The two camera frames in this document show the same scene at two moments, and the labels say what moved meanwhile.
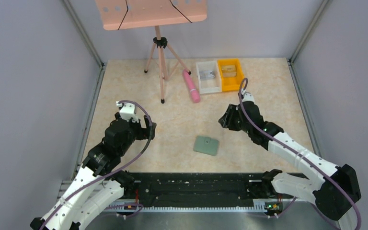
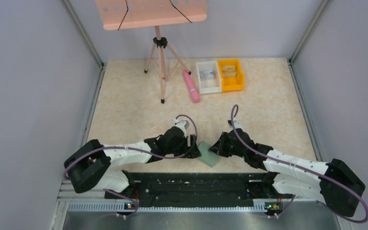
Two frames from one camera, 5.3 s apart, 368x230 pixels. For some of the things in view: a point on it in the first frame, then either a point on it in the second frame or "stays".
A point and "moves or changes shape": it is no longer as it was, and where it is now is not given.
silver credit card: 207,74 stays
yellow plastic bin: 232,74 stays
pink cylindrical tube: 195,94 stays
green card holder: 206,145 moves or changes shape
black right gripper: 232,115 -> 221,144
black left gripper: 146,131 -> 189,148
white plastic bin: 209,76 stays
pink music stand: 125,14 stays
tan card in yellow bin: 229,71 stays
